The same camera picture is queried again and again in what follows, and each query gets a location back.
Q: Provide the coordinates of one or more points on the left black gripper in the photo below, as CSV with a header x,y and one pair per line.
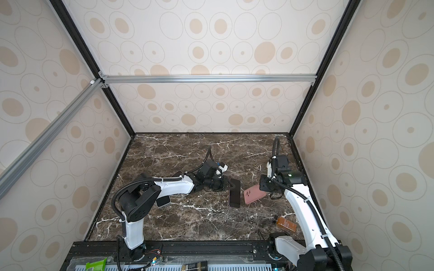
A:
x,y
224,183

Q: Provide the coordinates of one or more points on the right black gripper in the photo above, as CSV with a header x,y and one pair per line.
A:
x,y
263,184

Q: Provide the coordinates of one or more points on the pink phone case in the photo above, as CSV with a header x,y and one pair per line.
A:
x,y
253,194

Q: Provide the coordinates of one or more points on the purple smartphone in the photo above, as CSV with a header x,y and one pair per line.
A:
x,y
235,193

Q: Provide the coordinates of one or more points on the phone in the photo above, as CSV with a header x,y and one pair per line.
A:
x,y
163,201

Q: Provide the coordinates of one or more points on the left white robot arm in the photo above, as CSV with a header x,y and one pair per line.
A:
x,y
133,202

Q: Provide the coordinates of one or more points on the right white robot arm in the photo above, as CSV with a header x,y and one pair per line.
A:
x,y
321,251

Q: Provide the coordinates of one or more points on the amber bottle black cap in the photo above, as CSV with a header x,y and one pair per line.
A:
x,y
286,225

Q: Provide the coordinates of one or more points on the dark bottle at front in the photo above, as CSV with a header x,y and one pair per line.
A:
x,y
198,266

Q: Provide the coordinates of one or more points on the green packet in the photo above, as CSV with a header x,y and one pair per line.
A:
x,y
96,266

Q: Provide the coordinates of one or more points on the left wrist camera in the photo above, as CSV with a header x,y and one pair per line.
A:
x,y
221,168

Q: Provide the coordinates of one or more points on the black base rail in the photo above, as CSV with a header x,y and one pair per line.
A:
x,y
171,255

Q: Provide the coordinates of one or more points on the silver aluminium back rail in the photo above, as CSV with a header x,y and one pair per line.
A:
x,y
208,78

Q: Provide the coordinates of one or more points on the silver aluminium rail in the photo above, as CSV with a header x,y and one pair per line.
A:
x,y
19,166
208,78

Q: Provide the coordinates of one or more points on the silver aluminium left rail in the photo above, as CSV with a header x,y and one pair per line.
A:
x,y
19,166

